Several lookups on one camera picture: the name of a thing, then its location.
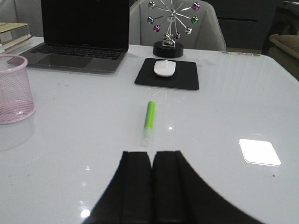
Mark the green highlighter pen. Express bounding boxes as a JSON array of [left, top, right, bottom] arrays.
[[141, 101, 156, 147]]

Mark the grey open laptop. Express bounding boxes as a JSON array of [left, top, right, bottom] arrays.
[[21, 0, 130, 73]]

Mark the white computer mouse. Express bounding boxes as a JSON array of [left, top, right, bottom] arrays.
[[154, 60, 176, 77]]

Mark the top yellow book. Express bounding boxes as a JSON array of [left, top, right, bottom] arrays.
[[0, 22, 31, 43]]

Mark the beige sofa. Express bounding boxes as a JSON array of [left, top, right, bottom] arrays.
[[268, 34, 299, 80]]

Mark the black mouse pad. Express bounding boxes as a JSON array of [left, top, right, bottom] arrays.
[[135, 58, 199, 91]]

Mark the bottom book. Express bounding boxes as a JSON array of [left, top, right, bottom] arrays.
[[0, 41, 30, 54]]

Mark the grey chair right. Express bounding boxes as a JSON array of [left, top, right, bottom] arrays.
[[129, 0, 226, 51]]

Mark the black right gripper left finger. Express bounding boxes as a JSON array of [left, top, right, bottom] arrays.
[[88, 152, 152, 224]]

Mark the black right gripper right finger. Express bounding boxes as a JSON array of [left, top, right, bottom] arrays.
[[153, 151, 259, 224]]

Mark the ferris wheel desk ornament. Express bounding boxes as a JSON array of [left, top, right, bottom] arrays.
[[147, 0, 200, 58]]

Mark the pink mesh pen holder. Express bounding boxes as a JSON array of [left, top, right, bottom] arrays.
[[0, 55, 35, 124]]

